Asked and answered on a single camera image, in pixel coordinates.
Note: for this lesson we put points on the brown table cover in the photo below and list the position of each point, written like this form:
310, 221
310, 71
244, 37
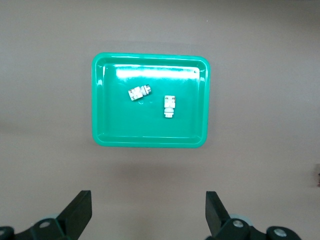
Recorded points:
37, 100

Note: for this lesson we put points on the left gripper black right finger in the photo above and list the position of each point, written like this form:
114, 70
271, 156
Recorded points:
220, 217

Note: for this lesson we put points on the green plastic tray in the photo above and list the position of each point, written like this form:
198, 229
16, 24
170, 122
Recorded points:
125, 125

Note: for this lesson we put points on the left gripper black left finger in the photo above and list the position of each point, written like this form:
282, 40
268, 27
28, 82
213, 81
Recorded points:
72, 215

